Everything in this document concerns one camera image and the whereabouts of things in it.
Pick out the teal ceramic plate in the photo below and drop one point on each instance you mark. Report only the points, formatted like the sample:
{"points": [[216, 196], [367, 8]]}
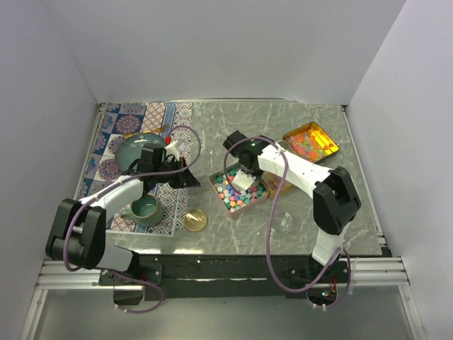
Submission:
{"points": [[130, 148]]}

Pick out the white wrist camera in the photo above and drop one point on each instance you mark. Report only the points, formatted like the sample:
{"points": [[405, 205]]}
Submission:
{"points": [[172, 148], [242, 181]]}

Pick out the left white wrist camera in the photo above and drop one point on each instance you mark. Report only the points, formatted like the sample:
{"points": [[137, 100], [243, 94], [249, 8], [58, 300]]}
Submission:
{"points": [[172, 148]]}

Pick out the teal ceramic cup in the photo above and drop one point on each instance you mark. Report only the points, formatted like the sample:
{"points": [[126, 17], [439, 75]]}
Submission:
{"points": [[145, 211]]}

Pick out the patterned placemat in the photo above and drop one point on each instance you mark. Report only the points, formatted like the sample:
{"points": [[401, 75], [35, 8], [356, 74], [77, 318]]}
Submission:
{"points": [[117, 122]]}

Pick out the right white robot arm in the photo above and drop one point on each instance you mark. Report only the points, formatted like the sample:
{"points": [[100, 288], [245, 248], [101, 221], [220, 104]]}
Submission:
{"points": [[333, 193]]}

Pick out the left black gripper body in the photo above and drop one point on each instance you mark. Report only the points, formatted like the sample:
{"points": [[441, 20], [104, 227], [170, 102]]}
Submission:
{"points": [[175, 180]]}

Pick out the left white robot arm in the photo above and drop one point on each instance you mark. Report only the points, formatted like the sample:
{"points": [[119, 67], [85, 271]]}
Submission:
{"points": [[78, 232]]}

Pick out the round gold tin lid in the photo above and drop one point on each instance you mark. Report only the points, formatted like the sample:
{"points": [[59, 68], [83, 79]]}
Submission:
{"points": [[195, 220]]}

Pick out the gold tin of neon candies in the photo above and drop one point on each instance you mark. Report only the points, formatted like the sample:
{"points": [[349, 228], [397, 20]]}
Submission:
{"points": [[311, 142]]}

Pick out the clear plastic ball half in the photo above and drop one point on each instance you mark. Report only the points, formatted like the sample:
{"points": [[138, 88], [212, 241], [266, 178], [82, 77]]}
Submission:
{"points": [[281, 224]]}

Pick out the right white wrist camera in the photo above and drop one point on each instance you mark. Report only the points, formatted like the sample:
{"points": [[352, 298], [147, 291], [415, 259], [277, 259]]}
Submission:
{"points": [[242, 181]]}

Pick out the black base bar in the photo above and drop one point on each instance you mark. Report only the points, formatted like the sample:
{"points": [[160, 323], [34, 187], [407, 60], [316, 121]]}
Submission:
{"points": [[225, 276]]}

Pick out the pink tin of star candies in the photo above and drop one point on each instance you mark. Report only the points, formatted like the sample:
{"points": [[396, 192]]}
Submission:
{"points": [[232, 202]]}

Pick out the gold fork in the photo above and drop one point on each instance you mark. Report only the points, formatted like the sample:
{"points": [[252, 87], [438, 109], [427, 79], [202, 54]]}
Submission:
{"points": [[157, 130]]}

